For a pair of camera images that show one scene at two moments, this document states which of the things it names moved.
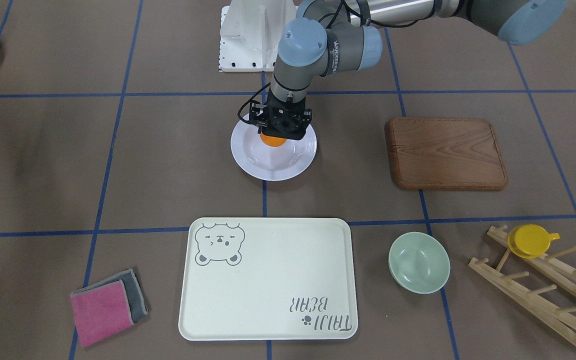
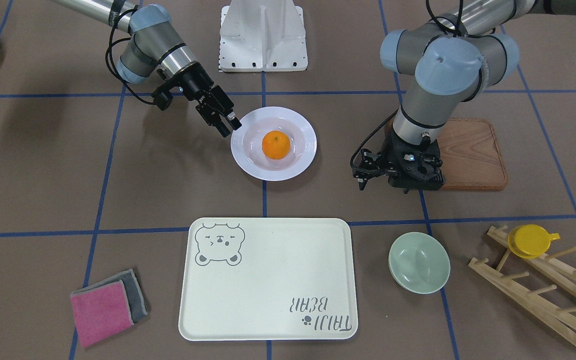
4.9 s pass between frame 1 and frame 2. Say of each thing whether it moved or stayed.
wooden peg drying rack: stayed
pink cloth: stayed
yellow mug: stayed
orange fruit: moved
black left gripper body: moved
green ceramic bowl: stayed
